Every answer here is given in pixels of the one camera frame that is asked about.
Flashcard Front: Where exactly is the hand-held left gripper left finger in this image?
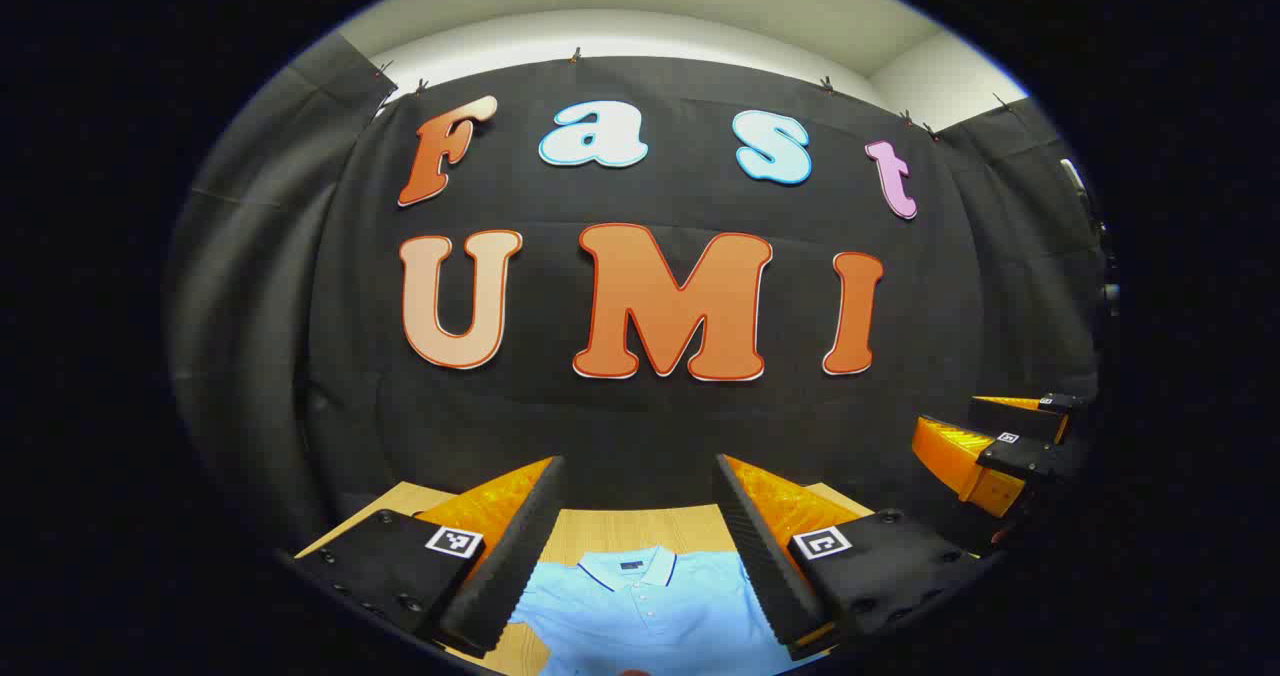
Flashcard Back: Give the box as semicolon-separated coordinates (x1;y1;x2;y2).
290;456;568;657

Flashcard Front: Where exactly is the light blue polo T-shirt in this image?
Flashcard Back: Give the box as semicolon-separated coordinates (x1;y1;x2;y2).
508;544;831;676

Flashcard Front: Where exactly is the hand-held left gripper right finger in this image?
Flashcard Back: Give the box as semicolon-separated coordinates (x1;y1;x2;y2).
712;453;986;662

